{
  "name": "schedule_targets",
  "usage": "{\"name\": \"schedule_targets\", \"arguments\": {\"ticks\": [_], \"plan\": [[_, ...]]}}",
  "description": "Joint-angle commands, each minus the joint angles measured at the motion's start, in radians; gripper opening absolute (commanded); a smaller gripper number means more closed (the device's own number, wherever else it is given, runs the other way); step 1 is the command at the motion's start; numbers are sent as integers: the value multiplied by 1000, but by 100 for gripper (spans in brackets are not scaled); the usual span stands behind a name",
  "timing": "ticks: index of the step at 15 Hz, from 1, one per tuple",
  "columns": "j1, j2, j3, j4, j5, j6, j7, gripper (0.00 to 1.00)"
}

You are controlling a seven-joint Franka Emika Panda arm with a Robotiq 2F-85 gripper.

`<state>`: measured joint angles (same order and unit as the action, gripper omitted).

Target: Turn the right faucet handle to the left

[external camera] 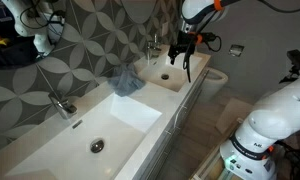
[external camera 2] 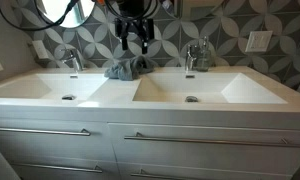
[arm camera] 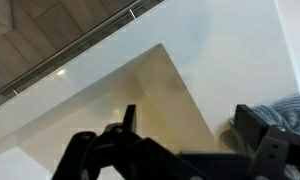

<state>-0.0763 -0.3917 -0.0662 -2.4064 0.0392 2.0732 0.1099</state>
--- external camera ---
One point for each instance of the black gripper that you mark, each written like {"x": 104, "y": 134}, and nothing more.
{"x": 185, "y": 39}

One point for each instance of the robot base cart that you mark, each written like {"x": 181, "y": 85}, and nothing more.
{"x": 210, "y": 166}

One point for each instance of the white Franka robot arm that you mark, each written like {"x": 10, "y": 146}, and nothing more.
{"x": 276, "y": 113}

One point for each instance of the small white sink basin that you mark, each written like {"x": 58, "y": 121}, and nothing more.
{"x": 171, "y": 68}

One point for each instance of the dark small sink drain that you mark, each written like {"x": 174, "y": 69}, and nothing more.
{"x": 165, "y": 76}

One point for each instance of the white toilet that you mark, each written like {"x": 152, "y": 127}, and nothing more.
{"x": 212, "y": 83}

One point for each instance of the chrome toilet paper holder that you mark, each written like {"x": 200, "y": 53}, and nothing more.
{"x": 236, "y": 50}

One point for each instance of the blue crumpled cloth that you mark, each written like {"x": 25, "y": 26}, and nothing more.
{"x": 126, "y": 81}

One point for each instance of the grey vanity cabinet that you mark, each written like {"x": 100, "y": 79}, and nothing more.
{"x": 176, "y": 123}

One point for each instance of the beige bath mat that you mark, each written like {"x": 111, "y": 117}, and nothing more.
{"x": 232, "y": 115}

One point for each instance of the chrome large sink drain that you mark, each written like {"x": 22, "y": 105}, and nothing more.
{"x": 97, "y": 145}

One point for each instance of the large white sink basin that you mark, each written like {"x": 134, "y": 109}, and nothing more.
{"x": 86, "y": 140}

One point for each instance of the small round wall mirror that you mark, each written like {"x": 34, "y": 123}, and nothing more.
{"x": 138, "y": 10}

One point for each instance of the black camera on stand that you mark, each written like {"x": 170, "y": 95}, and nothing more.
{"x": 297, "y": 63}

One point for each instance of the large round wall mirror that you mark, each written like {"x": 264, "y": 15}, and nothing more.
{"x": 20, "y": 36}

